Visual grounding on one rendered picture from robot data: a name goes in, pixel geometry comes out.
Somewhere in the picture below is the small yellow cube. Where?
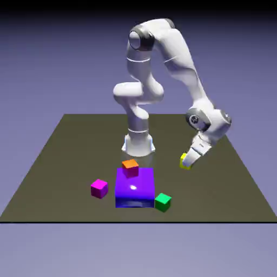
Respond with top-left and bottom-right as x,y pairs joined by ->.
179,153 -> 193,170

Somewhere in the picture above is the small orange cube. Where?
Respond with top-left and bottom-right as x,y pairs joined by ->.
121,159 -> 140,179

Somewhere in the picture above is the small magenta cube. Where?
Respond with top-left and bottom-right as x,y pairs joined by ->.
90,179 -> 109,199

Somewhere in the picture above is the small green cube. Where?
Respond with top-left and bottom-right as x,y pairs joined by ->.
154,193 -> 173,213

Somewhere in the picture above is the large blue box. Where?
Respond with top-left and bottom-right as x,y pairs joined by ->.
115,167 -> 156,209

